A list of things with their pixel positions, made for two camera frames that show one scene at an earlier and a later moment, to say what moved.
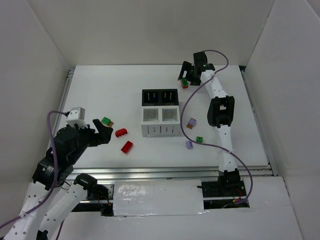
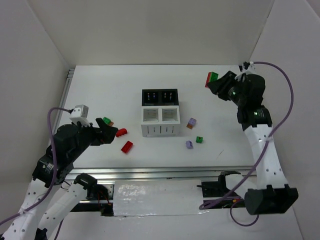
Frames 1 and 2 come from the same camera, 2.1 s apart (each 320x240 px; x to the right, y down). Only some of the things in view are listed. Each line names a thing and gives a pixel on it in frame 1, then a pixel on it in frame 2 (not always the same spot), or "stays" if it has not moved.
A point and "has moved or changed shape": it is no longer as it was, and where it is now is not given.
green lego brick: (184, 81) has moved or changed shape
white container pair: (160, 120) stays
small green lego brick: (199, 139) stays
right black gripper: (191, 71) to (225, 85)
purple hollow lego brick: (189, 144) stays
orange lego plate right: (189, 126) stays
